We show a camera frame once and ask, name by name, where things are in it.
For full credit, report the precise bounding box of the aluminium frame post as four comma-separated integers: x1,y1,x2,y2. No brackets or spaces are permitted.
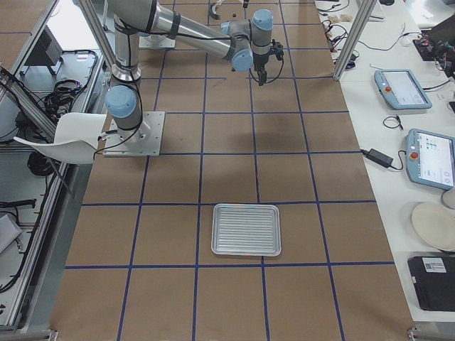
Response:
333,0,375,81

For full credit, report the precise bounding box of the olive brake shoe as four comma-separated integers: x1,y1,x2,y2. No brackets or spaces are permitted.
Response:
208,4,220,20

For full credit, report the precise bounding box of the beige plate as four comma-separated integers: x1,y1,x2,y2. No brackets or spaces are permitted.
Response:
412,202,454,252

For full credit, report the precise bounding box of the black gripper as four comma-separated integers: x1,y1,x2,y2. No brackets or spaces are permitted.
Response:
253,53,269,86

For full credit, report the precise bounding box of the black laptop power brick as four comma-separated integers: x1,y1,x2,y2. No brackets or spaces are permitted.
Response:
360,148,393,168

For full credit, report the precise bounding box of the lower teach pendant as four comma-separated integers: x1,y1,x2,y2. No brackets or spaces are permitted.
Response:
406,129,454,190

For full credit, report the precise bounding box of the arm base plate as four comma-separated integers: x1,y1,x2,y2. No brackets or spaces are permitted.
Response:
102,112,165,157
139,33,176,50

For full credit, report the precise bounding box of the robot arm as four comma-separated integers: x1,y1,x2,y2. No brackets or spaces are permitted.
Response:
105,1,279,146

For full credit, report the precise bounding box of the metal ribbed tray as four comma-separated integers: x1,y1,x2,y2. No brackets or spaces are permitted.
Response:
211,203,282,257

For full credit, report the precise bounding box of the teach pendant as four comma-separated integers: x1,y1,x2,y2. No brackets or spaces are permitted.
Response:
374,69,432,110
406,129,454,190

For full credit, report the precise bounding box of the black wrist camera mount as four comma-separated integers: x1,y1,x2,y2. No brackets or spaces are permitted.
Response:
269,39,284,61

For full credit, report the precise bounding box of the black flat box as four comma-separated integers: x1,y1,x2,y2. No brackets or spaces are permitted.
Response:
407,256,454,312

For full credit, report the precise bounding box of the upper teach pendant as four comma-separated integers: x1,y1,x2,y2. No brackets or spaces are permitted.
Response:
374,69,432,110

